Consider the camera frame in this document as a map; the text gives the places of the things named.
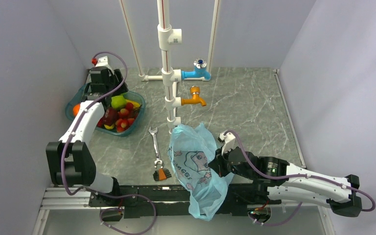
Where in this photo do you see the fake dark red fruit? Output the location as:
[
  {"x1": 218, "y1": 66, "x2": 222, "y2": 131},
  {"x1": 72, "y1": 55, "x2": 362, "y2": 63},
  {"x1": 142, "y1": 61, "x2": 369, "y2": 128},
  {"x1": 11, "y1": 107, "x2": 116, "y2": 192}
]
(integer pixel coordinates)
[{"x1": 101, "y1": 107, "x2": 119, "y2": 126}]

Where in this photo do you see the fake orange fruit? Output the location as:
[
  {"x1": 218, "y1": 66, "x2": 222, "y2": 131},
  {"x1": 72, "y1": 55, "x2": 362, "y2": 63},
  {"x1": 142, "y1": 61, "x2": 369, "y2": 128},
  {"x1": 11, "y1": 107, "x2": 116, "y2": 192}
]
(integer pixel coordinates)
[{"x1": 72, "y1": 104, "x2": 80, "y2": 117}]

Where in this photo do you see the light blue plastic bag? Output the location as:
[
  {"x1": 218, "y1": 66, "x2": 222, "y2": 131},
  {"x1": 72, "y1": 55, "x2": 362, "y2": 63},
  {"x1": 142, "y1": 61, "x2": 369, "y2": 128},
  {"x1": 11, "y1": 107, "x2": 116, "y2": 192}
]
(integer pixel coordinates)
[{"x1": 168, "y1": 123, "x2": 234, "y2": 221}]

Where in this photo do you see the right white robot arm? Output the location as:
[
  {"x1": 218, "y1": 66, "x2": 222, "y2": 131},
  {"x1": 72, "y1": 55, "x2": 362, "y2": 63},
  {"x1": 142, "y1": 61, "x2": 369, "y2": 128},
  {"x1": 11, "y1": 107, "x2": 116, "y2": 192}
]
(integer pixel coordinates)
[{"x1": 209, "y1": 147, "x2": 362, "y2": 217}]

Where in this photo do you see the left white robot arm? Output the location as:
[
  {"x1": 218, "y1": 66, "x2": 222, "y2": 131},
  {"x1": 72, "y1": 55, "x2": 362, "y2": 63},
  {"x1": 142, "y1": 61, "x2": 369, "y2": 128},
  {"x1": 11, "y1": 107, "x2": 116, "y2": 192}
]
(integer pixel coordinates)
[{"x1": 46, "y1": 66, "x2": 128, "y2": 206}]

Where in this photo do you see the fake green pear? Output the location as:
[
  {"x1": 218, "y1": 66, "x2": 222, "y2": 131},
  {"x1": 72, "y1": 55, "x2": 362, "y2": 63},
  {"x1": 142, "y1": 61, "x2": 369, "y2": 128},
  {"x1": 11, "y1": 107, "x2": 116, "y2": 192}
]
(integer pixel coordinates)
[{"x1": 111, "y1": 95, "x2": 127, "y2": 110}]

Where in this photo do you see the fake yellow banana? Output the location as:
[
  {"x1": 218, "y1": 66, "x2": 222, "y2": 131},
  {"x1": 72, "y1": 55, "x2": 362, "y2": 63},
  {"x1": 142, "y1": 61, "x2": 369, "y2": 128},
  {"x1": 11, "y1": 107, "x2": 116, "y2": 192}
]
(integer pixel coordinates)
[{"x1": 125, "y1": 99, "x2": 141, "y2": 110}]

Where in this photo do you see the fake strawberries bunch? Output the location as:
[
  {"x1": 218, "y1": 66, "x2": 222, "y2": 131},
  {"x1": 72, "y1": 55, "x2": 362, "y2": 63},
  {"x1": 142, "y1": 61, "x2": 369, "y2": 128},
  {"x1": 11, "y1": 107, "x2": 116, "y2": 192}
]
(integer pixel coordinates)
[{"x1": 115, "y1": 106, "x2": 141, "y2": 133}]

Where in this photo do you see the fake red apple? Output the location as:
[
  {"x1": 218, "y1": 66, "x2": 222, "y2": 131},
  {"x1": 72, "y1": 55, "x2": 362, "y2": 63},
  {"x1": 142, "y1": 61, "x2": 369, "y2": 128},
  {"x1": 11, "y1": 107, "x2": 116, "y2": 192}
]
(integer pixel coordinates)
[{"x1": 96, "y1": 118, "x2": 103, "y2": 128}]

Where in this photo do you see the fake yellow mango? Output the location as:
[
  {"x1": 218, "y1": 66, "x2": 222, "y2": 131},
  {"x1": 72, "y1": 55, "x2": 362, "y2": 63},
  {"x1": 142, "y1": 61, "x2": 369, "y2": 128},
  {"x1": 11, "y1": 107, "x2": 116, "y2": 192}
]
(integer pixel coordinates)
[{"x1": 104, "y1": 124, "x2": 115, "y2": 130}]

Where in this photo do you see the teal plastic fruit basket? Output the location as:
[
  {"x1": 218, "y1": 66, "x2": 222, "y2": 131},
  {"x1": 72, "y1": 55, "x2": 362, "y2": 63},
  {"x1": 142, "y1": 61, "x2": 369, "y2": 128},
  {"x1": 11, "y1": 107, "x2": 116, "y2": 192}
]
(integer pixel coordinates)
[{"x1": 65, "y1": 84, "x2": 146, "y2": 137}]

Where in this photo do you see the black orange small brush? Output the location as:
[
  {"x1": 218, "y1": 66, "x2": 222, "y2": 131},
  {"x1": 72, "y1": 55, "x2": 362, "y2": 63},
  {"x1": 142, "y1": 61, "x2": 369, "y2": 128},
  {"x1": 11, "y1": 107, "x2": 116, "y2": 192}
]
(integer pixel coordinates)
[{"x1": 153, "y1": 168, "x2": 172, "y2": 181}]

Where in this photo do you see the silver combination wrench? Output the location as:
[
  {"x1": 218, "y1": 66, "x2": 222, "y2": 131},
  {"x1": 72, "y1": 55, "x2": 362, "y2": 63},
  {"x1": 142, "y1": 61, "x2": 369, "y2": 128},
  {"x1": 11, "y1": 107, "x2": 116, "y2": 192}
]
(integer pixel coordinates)
[{"x1": 148, "y1": 127, "x2": 164, "y2": 168}]

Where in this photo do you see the white pvc pipe stand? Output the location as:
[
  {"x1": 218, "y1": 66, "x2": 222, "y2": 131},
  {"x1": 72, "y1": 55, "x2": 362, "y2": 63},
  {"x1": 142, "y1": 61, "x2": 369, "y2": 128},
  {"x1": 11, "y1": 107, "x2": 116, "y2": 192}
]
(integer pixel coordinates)
[{"x1": 119, "y1": 0, "x2": 220, "y2": 133}]

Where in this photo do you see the orange plastic faucet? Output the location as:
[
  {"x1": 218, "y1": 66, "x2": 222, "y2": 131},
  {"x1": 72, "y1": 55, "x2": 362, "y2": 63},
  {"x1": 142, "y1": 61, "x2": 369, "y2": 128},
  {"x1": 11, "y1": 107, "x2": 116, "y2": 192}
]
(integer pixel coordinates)
[{"x1": 181, "y1": 86, "x2": 207, "y2": 106}]

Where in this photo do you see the blue plastic faucet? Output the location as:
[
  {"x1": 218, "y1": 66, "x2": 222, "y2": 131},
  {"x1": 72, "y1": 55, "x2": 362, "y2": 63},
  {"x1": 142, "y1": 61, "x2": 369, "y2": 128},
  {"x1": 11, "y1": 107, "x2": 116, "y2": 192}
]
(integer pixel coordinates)
[{"x1": 181, "y1": 58, "x2": 211, "y2": 81}]

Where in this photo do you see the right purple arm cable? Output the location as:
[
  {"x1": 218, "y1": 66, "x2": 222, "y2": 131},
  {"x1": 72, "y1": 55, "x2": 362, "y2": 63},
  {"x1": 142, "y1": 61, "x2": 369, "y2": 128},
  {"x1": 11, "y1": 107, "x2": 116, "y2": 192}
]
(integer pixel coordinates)
[{"x1": 223, "y1": 129, "x2": 376, "y2": 212}]

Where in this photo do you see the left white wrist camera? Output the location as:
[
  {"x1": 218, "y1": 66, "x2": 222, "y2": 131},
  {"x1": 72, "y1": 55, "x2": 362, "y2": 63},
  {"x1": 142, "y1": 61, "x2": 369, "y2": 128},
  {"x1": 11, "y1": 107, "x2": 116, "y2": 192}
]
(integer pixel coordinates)
[{"x1": 92, "y1": 56, "x2": 113, "y2": 71}]

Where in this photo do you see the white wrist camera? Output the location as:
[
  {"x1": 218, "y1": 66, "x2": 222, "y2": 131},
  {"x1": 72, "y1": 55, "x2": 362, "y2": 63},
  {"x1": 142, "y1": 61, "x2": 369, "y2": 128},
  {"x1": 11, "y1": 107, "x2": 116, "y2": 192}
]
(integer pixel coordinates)
[
  {"x1": 218, "y1": 130, "x2": 236, "y2": 154},
  {"x1": 92, "y1": 56, "x2": 113, "y2": 71}
]

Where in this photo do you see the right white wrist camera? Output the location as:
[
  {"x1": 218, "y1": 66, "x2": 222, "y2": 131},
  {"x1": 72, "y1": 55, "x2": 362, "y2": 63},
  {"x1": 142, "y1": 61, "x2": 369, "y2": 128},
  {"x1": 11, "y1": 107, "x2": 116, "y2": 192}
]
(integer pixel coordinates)
[{"x1": 218, "y1": 130, "x2": 236, "y2": 154}]

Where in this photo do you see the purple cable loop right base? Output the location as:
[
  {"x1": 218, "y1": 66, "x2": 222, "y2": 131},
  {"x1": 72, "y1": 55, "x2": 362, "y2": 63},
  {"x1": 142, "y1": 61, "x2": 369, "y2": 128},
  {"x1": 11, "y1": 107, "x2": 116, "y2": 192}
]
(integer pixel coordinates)
[{"x1": 247, "y1": 201, "x2": 303, "y2": 227}]

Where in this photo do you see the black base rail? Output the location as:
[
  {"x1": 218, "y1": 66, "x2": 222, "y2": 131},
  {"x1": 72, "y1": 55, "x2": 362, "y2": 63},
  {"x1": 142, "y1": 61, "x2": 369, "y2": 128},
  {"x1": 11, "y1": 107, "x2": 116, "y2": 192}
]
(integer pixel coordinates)
[{"x1": 89, "y1": 184, "x2": 282, "y2": 218}]

